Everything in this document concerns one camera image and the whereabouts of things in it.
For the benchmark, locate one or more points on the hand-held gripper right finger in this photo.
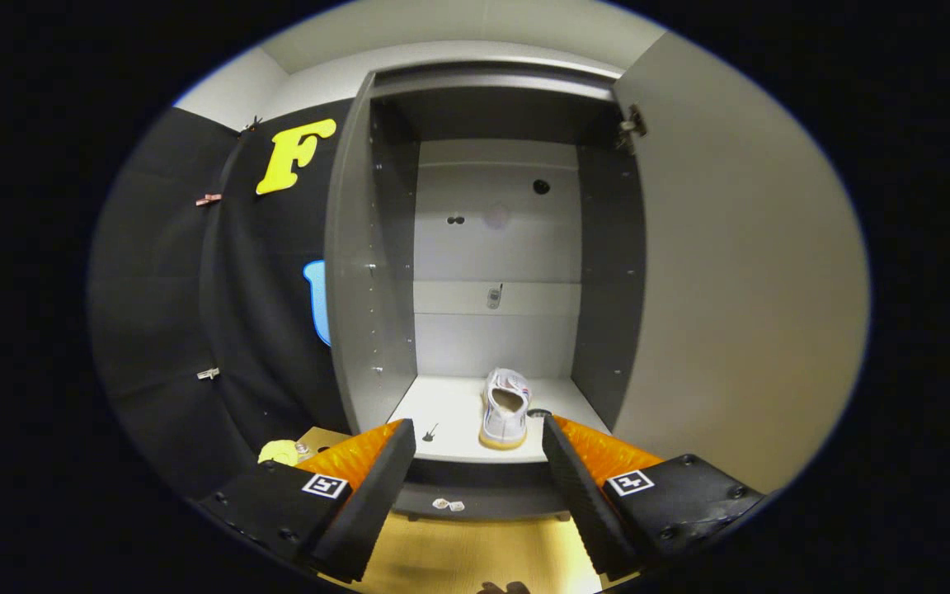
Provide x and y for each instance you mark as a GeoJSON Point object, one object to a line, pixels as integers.
{"type": "Point", "coordinates": [582, 495]}

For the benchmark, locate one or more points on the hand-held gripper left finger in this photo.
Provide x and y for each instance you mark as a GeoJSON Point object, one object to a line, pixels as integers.
{"type": "Point", "coordinates": [376, 495]}

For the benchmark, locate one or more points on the white canvas shoe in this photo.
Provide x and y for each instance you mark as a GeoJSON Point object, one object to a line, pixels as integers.
{"type": "Point", "coordinates": [504, 421]}

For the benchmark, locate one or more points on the grey shoe cabinet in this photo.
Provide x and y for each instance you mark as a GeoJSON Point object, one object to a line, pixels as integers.
{"type": "Point", "coordinates": [359, 289]}

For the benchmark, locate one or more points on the grey cabinet shelf board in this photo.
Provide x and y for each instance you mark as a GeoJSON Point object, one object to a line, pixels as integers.
{"type": "Point", "coordinates": [458, 412]}

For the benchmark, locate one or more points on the metal door hinge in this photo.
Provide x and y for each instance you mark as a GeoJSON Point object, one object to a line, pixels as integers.
{"type": "Point", "coordinates": [632, 128]}

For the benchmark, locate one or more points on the green label drink bottle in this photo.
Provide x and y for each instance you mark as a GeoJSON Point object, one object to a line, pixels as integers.
{"type": "Point", "coordinates": [304, 451]}

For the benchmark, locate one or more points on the yellow pineapple plush toy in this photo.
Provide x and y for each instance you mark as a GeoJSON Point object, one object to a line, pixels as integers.
{"type": "Point", "coordinates": [279, 452]}

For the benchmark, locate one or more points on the silver clip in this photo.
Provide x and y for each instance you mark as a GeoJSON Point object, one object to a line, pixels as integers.
{"type": "Point", "coordinates": [208, 374]}

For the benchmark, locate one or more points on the black backdrop cloth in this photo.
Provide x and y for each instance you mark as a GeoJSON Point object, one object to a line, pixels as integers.
{"type": "Point", "coordinates": [170, 313]}

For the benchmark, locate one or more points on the pink clip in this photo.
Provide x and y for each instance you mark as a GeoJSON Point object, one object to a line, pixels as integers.
{"type": "Point", "coordinates": [209, 199]}

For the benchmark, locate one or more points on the black binder clip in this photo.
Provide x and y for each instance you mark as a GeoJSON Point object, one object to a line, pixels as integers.
{"type": "Point", "coordinates": [252, 124]}

